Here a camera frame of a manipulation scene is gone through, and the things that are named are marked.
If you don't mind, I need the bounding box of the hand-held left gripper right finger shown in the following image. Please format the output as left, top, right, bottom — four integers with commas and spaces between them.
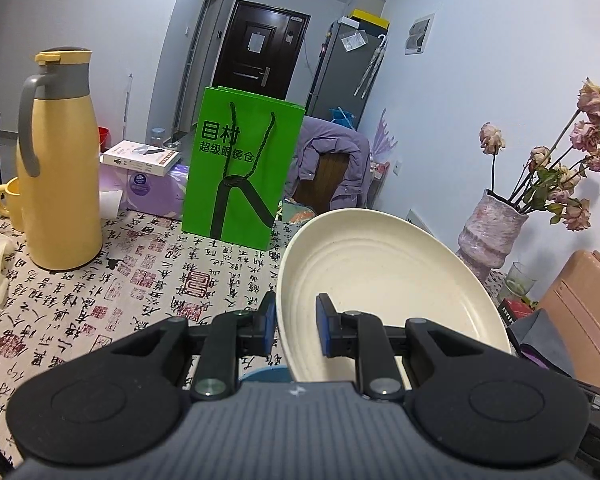
316, 292, 481, 402

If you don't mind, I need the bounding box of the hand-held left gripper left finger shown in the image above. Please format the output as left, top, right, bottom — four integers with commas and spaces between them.
111, 290, 277, 402

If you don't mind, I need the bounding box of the blue ribbed bowl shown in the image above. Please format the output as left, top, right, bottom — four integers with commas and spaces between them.
237, 365, 293, 386

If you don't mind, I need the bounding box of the cream ribbed plate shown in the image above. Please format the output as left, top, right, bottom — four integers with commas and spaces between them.
276, 208, 512, 395

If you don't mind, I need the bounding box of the grey and purple cloth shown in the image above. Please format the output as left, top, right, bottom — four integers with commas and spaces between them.
507, 308, 578, 376

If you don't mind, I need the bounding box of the patterned seat cushion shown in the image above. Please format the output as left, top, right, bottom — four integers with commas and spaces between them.
278, 199, 315, 225

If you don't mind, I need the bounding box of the white panel with yellow label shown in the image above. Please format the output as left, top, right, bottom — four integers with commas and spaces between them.
405, 210, 433, 235

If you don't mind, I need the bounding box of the calligraphy print tablecloth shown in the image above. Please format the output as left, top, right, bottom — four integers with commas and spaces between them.
0, 207, 546, 480

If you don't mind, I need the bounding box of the brown wooden chair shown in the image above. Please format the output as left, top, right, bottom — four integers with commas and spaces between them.
292, 152, 353, 211

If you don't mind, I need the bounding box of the dark red box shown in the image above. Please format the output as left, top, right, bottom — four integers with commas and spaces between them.
499, 297, 540, 326

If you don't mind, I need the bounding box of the storage rack with bottles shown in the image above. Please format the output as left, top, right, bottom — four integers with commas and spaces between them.
367, 160, 393, 208

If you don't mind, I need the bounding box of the green paper bag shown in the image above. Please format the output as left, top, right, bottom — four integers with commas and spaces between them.
181, 86, 306, 251

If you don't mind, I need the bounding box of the clear drinking glass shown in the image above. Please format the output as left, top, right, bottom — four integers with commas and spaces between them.
497, 261, 538, 306

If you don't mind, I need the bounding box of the purple tissue pack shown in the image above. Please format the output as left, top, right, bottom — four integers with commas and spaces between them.
98, 157, 191, 218

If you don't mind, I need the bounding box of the purple padded jacket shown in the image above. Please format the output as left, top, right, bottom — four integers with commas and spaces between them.
280, 116, 372, 211

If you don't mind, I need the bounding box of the pink ceramic vase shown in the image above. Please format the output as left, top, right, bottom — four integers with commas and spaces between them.
456, 189, 529, 286

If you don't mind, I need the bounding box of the blue plastic bag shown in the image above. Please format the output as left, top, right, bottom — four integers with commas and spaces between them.
329, 106, 357, 131

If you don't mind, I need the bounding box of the flat white cardboard box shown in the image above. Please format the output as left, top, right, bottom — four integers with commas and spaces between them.
100, 140, 181, 177

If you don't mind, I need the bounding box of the grey refrigerator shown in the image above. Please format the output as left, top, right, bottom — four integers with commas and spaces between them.
305, 19, 388, 133

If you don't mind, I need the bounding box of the yellow thermos jug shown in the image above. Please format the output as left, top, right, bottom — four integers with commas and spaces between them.
19, 47, 104, 272

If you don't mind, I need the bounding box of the dark brown entrance door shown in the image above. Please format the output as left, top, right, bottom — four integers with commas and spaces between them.
219, 0, 311, 103

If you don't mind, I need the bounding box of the white folded umbrella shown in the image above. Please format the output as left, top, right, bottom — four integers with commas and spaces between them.
354, 34, 388, 100

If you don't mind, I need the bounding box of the grey interior door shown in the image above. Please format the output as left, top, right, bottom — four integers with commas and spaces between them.
172, 0, 226, 133

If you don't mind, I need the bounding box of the yellow mug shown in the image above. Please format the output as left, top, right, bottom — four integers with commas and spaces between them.
0, 177, 23, 232

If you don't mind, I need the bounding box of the clear plastic bag on refrigerator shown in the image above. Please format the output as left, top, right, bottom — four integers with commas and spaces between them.
341, 30, 368, 53

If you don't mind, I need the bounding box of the bunch of dried pink roses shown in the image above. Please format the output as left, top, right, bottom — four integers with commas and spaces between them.
479, 77, 600, 233

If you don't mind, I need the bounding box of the yellow and black box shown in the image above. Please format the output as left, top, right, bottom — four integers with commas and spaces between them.
350, 8, 390, 28

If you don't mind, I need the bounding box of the purple flower wall sticker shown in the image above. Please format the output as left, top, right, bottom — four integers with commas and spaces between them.
371, 108, 398, 161

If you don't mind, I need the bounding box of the white wall panel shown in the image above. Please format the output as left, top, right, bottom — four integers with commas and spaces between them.
404, 12, 435, 56

